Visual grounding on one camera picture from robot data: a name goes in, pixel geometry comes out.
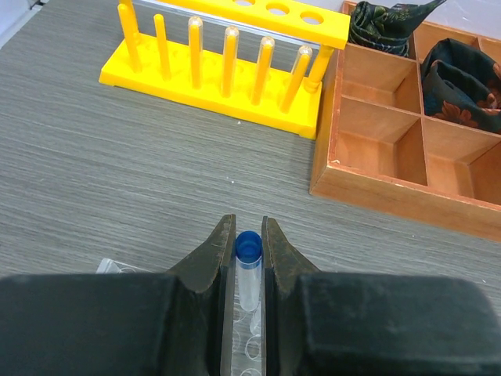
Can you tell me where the blue capped test tube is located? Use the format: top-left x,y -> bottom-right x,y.
249,305 -> 261,336
236,230 -> 262,312

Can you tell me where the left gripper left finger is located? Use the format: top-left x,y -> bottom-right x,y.
164,214 -> 236,375

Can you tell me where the wooden compartment tray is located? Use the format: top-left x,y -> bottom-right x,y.
310,18 -> 500,240

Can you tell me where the rolled tie orange pattern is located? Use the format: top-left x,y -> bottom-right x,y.
420,38 -> 500,134

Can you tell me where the rolled tie top left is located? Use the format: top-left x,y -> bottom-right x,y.
348,0 -> 445,57

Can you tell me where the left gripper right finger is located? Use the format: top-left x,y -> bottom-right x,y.
261,216 -> 319,375

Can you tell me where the clear well plate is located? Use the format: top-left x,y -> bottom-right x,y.
96,258 -> 262,375

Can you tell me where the yellow test tube rack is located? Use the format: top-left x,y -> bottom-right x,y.
99,1 -> 350,139

